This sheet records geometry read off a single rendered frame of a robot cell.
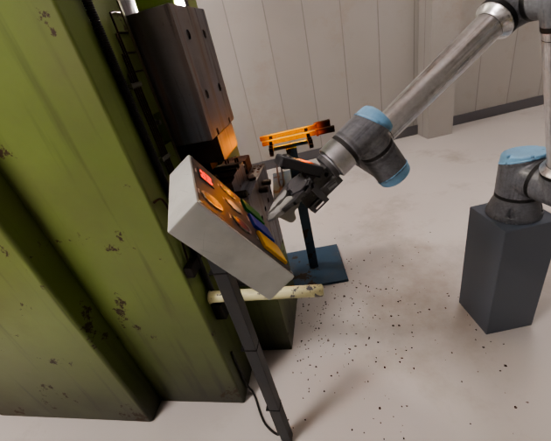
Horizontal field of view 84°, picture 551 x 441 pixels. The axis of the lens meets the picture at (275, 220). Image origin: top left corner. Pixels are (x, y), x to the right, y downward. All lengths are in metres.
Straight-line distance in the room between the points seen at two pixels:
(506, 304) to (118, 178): 1.65
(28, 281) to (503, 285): 1.83
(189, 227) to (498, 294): 1.42
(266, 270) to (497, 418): 1.22
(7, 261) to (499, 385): 1.90
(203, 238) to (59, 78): 0.58
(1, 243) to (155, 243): 0.46
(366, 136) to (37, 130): 0.87
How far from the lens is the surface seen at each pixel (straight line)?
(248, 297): 1.18
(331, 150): 0.76
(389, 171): 0.84
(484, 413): 1.64
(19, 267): 1.30
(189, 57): 1.12
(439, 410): 1.61
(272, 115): 3.95
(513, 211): 1.52
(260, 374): 1.15
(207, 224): 0.58
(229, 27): 3.89
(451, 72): 1.06
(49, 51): 0.98
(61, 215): 1.20
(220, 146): 1.18
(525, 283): 1.73
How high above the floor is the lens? 1.41
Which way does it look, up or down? 30 degrees down
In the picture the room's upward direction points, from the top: 14 degrees counter-clockwise
